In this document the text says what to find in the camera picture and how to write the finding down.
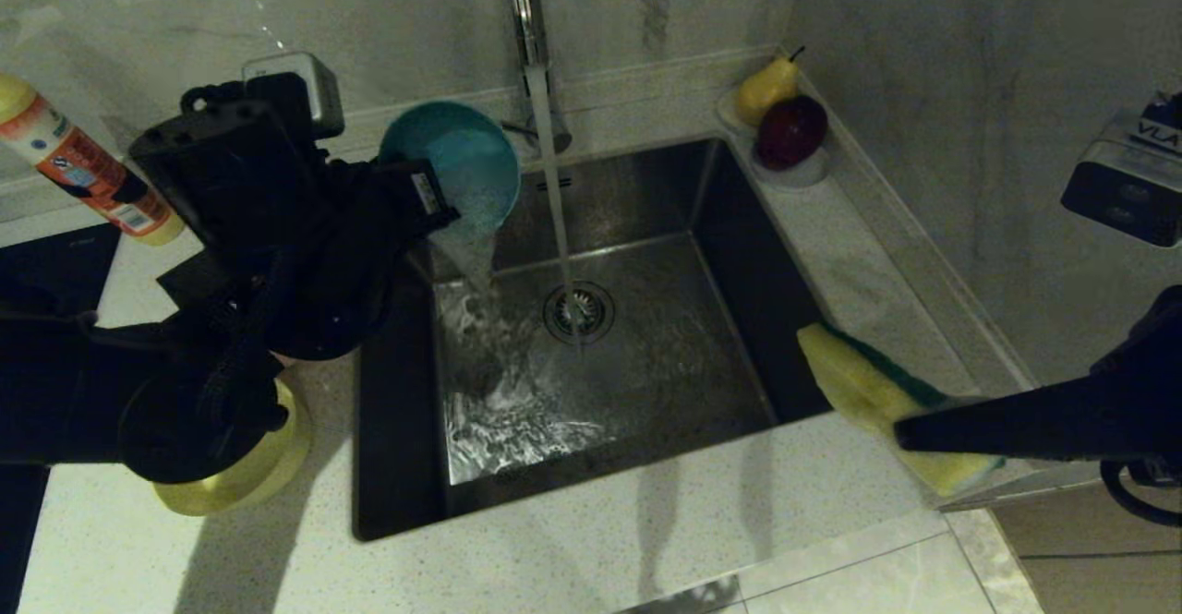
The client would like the blue plastic bowl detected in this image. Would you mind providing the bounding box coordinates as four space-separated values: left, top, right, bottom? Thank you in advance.
379 102 523 236

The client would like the green and yellow sponge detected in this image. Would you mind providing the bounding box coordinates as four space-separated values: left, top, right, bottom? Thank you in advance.
797 321 1007 498

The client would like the orange label detergent bottle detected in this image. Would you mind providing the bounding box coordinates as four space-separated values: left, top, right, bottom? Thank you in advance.
0 74 186 246

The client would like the chrome faucet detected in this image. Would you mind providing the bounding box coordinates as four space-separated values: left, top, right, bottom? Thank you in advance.
499 0 573 158

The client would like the metal sink drain strainer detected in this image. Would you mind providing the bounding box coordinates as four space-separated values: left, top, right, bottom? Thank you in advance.
543 283 616 346

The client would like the stainless steel sink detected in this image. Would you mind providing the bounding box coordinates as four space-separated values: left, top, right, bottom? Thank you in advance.
354 138 872 541

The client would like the running water stream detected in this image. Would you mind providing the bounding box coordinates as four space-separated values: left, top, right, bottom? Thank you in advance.
526 67 585 356

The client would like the light wooden cabinet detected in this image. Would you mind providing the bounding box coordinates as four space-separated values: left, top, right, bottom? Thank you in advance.
988 480 1182 614

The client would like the yellow plastic bowl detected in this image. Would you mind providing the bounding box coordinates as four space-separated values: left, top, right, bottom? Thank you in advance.
152 379 315 516

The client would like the black induction cooktop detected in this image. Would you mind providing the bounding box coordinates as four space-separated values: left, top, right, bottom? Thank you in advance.
0 224 121 614

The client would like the white fruit tray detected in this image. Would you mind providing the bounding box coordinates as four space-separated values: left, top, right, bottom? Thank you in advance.
713 90 830 190

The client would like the yellow pear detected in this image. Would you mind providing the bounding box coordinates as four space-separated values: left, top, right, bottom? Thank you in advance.
734 47 804 129

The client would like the dark red apple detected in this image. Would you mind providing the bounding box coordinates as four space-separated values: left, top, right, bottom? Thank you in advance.
754 95 828 172

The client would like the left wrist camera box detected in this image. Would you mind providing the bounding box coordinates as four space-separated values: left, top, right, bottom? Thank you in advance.
242 51 345 139

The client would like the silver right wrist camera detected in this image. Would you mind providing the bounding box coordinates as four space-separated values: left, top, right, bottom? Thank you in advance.
1060 92 1182 247

